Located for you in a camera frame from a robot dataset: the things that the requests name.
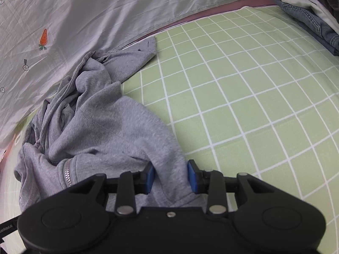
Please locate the grey zip hoodie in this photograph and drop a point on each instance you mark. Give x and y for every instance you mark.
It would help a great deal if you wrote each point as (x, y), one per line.
(106, 137)

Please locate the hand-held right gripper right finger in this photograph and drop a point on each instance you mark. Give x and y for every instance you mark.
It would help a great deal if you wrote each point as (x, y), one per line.
(192, 177)

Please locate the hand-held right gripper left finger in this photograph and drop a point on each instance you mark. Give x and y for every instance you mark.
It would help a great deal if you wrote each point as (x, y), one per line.
(149, 177)

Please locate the grey carrot-print quilt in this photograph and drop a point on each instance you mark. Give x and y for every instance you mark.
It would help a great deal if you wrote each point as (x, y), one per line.
(106, 10)

